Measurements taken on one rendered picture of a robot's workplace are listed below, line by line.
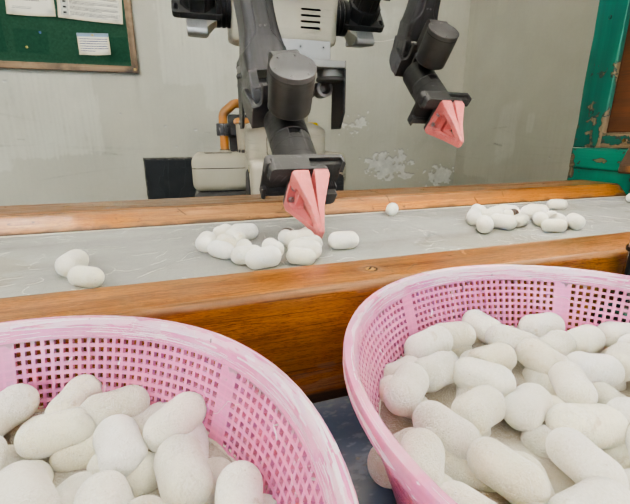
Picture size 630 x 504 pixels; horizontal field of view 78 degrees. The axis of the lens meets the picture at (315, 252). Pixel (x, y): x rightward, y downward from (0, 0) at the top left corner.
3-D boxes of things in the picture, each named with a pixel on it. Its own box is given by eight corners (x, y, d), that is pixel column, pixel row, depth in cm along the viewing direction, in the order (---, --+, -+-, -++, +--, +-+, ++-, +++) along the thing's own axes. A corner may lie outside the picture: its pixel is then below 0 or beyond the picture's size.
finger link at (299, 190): (367, 214, 44) (343, 156, 48) (307, 218, 41) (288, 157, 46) (349, 248, 49) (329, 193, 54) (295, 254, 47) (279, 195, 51)
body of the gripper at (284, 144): (348, 164, 48) (331, 124, 52) (267, 166, 45) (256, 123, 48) (334, 199, 53) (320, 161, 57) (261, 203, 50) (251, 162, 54)
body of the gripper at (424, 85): (474, 99, 69) (456, 74, 73) (425, 97, 66) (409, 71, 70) (455, 128, 74) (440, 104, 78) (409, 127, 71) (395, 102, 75)
